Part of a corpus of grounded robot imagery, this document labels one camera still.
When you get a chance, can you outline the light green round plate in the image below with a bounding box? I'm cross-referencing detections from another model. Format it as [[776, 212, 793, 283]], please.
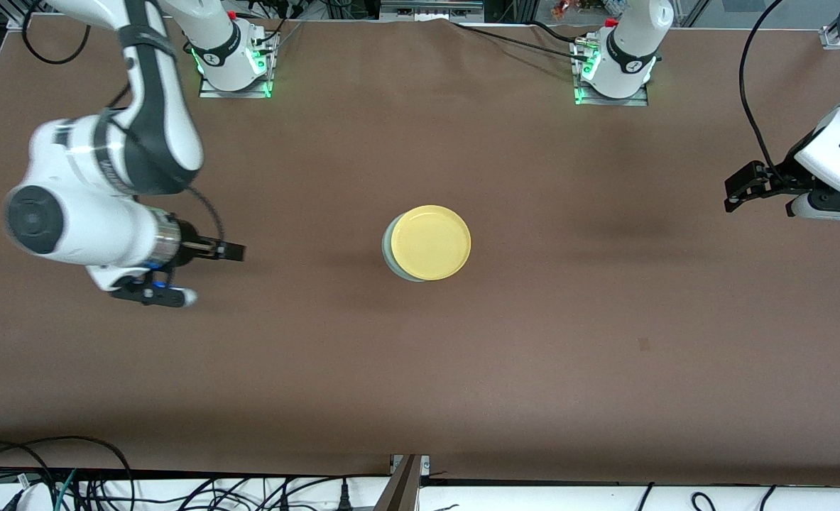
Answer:
[[382, 213, 427, 283]]

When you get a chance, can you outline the yellow round plate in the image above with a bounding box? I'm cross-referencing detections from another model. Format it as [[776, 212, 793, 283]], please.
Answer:
[[392, 205, 472, 281]]

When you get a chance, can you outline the grey metal electronics box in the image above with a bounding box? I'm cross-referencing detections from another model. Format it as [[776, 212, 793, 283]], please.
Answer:
[[379, 0, 486, 21]]

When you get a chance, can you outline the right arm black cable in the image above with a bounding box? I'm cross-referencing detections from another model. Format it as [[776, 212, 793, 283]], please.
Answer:
[[21, 0, 226, 246]]

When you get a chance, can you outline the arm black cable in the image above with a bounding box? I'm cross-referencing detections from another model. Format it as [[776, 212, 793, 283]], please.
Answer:
[[739, 0, 786, 171], [21, 0, 226, 246]]

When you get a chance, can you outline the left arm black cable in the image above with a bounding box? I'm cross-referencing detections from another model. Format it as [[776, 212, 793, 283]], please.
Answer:
[[739, 0, 786, 171]]

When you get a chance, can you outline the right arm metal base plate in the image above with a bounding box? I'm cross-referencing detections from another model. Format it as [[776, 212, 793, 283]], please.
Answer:
[[198, 32, 276, 99]]

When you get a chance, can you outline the looping black cable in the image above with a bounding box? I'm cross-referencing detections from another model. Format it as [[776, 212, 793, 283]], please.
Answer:
[[0, 435, 136, 511]]

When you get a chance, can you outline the black cable on table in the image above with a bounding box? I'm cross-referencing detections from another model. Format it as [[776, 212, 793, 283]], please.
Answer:
[[448, 20, 594, 59]]

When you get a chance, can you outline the green cable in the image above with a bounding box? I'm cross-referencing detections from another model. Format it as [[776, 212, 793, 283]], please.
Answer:
[[54, 468, 78, 511]]

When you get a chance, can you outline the dark post with metal bracket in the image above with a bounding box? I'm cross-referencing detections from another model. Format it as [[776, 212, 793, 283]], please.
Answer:
[[373, 454, 431, 511]]

